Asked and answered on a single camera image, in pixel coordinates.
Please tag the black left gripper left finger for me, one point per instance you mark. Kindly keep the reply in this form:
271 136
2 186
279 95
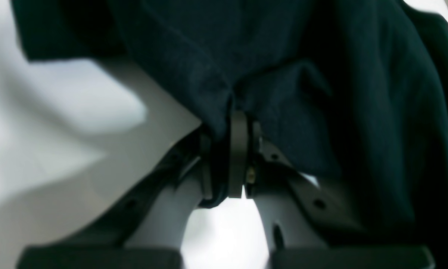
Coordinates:
144 229

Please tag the black T-shirt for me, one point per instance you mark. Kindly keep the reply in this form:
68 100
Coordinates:
349 90

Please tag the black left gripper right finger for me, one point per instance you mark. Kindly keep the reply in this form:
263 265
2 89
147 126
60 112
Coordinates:
308 224

